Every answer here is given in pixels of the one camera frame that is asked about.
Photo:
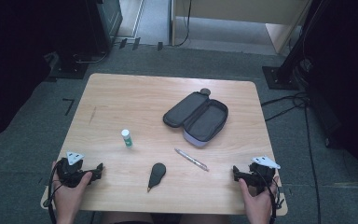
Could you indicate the black teardrop-shaped tool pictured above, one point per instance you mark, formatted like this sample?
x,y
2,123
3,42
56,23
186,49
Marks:
x,y
157,174

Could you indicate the dark cabinet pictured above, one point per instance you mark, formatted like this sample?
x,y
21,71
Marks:
x,y
104,21

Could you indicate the person's right hand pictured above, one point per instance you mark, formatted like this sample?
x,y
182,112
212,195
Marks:
x,y
259,203

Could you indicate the person's left hand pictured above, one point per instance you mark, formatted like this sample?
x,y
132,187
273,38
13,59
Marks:
x,y
66,199

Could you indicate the grey pencil case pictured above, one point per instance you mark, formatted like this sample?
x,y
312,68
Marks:
x,y
203,121

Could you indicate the clear silver pen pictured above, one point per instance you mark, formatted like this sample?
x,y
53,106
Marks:
x,y
192,160

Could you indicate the black stand base plate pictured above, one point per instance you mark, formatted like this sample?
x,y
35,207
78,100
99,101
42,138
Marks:
x,y
279,77
70,70

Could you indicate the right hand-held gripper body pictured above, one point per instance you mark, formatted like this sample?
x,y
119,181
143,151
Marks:
x,y
261,177

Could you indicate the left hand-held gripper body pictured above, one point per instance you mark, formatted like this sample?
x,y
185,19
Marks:
x,y
70,172

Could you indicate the green and white glue stick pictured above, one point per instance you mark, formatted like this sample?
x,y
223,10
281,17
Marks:
x,y
126,139

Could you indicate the light wooden furniture panel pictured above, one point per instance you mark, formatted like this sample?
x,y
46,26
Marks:
x,y
245,11

